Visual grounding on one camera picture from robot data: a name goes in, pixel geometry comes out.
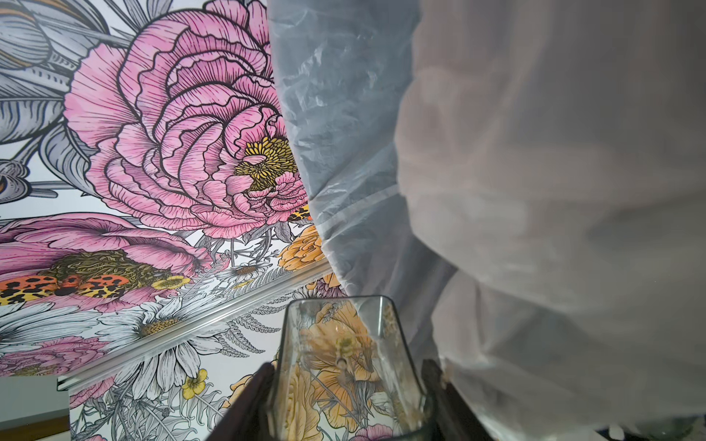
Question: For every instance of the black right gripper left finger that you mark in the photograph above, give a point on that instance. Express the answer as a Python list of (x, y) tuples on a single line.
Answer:
[(246, 419)]

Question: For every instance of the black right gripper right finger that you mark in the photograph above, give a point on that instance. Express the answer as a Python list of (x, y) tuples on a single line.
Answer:
[(452, 418)]

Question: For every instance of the grey green shavings tray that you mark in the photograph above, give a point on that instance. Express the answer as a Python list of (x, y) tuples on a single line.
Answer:
[(345, 372)]

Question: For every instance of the black bin with plastic liner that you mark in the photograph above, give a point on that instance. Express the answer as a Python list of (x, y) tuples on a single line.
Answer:
[(526, 180)]

